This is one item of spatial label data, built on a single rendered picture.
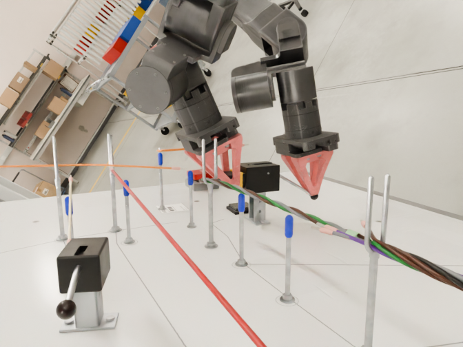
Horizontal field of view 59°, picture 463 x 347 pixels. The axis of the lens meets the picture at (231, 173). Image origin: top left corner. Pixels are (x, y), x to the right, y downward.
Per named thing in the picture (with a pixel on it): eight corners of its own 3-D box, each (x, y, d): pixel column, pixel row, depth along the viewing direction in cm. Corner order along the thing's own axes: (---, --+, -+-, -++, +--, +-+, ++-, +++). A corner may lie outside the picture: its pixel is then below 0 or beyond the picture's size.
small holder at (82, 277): (36, 379, 29) (25, 284, 28) (69, 311, 38) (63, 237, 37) (102, 373, 30) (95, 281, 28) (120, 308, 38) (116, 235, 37)
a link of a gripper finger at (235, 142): (222, 202, 57) (193, 142, 54) (204, 192, 63) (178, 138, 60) (261, 179, 59) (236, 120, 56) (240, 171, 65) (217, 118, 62)
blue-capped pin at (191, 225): (198, 227, 61) (196, 171, 59) (188, 228, 61) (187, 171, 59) (194, 224, 62) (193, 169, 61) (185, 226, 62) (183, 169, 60)
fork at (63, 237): (55, 237, 57) (45, 136, 54) (69, 235, 58) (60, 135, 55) (56, 242, 55) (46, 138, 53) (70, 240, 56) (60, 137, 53)
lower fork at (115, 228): (107, 229, 60) (101, 133, 58) (120, 227, 61) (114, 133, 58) (110, 233, 59) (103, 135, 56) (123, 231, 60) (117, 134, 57)
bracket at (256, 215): (270, 224, 63) (271, 192, 62) (256, 226, 62) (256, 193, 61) (257, 215, 67) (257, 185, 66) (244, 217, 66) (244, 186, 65)
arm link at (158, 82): (240, 22, 52) (181, -9, 53) (212, 35, 42) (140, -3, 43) (206, 102, 58) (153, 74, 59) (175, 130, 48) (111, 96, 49)
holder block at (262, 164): (280, 191, 62) (280, 164, 62) (246, 194, 60) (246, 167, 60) (266, 184, 66) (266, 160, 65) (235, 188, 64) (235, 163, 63)
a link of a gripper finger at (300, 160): (304, 204, 64) (295, 145, 62) (282, 194, 70) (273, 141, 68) (340, 191, 66) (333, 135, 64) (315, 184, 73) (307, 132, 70)
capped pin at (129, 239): (125, 239, 56) (121, 178, 54) (136, 239, 56) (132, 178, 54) (122, 244, 55) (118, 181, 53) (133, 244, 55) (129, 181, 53)
